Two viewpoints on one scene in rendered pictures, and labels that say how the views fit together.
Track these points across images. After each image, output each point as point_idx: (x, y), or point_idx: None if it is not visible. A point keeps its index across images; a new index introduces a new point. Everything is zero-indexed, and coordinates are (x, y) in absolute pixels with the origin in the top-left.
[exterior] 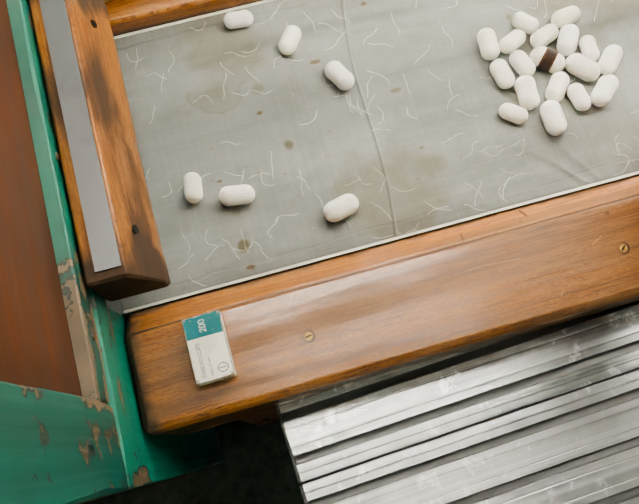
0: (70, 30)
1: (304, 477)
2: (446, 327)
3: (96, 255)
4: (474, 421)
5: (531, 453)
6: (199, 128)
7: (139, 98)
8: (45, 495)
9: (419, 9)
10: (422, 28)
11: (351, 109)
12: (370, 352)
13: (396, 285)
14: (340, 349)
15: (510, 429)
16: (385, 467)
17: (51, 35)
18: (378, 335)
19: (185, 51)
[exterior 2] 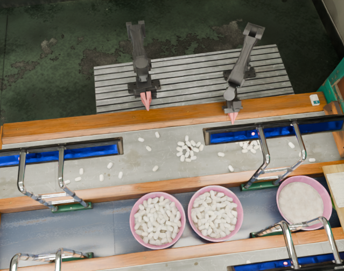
0: None
1: (292, 90)
2: (274, 98)
3: (337, 104)
4: (263, 94)
5: (254, 88)
6: (317, 140)
7: (330, 148)
8: None
9: (273, 158)
10: (273, 154)
11: (288, 140)
12: (287, 97)
13: (282, 105)
14: (292, 98)
15: (257, 92)
16: (279, 90)
17: None
18: (286, 99)
19: (322, 156)
